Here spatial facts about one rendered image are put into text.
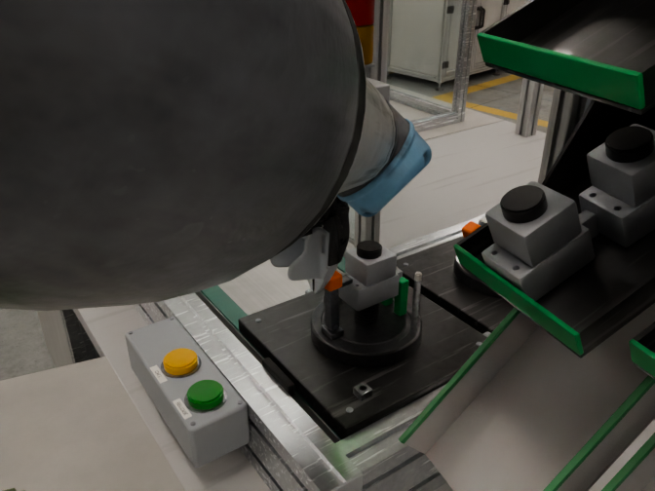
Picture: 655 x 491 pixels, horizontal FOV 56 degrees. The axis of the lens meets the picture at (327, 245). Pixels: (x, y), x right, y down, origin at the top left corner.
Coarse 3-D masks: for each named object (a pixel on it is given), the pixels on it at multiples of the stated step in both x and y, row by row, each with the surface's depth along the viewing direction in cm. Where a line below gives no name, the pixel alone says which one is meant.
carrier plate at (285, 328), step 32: (256, 320) 80; (288, 320) 80; (448, 320) 80; (288, 352) 75; (320, 352) 75; (416, 352) 75; (448, 352) 75; (320, 384) 69; (352, 384) 69; (384, 384) 69; (416, 384) 69; (352, 416) 65; (384, 416) 67
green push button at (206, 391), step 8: (200, 384) 69; (208, 384) 69; (216, 384) 69; (192, 392) 68; (200, 392) 68; (208, 392) 68; (216, 392) 68; (192, 400) 67; (200, 400) 67; (208, 400) 67; (216, 400) 67; (200, 408) 67; (208, 408) 67
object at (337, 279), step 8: (336, 272) 71; (336, 280) 70; (344, 280) 72; (352, 280) 72; (328, 288) 70; (336, 288) 70; (328, 296) 71; (336, 296) 71; (328, 304) 72; (336, 304) 72; (328, 312) 72; (336, 312) 72; (328, 320) 73; (336, 320) 73; (336, 328) 73
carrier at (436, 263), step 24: (456, 240) 100; (408, 264) 93; (432, 264) 93; (456, 264) 90; (432, 288) 87; (456, 288) 87; (480, 288) 86; (456, 312) 83; (480, 312) 82; (504, 312) 82
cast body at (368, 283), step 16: (352, 256) 72; (368, 256) 71; (384, 256) 72; (352, 272) 73; (368, 272) 71; (384, 272) 72; (400, 272) 77; (352, 288) 72; (368, 288) 72; (384, 288) 73; (352, 304) 73; (368, 304) 73
